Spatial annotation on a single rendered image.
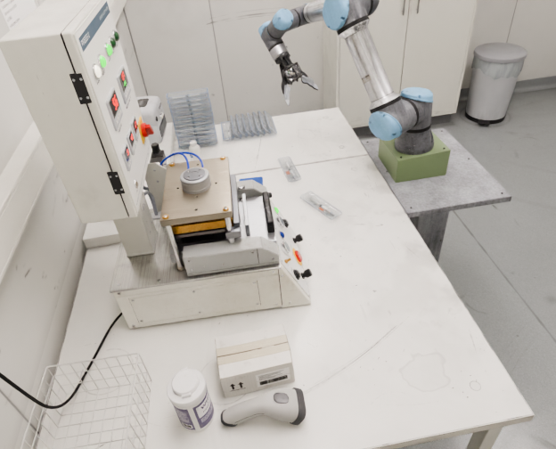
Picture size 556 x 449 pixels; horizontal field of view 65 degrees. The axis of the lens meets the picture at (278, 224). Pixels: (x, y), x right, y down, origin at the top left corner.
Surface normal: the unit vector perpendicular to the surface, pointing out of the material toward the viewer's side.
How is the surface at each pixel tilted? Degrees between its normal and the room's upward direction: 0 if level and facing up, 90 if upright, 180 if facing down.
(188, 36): 90
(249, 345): 1
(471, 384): 0
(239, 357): 1
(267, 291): 90
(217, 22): 90
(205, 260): 90
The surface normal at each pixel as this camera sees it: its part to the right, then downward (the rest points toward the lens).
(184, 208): -0.07, -0.77
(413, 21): 0.16, 0.62
